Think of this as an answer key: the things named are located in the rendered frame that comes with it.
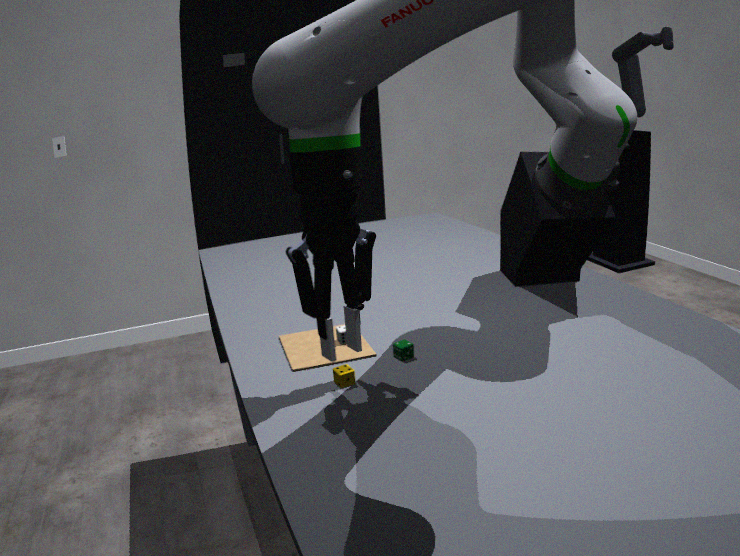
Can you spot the yellow die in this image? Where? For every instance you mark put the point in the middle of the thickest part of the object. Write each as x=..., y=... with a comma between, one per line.
x=344, y=376

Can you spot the white die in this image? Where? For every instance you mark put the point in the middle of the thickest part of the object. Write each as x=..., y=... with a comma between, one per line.
x=341, y=334

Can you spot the green die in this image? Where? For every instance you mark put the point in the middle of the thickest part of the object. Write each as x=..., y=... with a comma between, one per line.
x=403, y=350

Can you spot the tan square mat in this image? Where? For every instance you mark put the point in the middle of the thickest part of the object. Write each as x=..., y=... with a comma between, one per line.
x=303, y=350

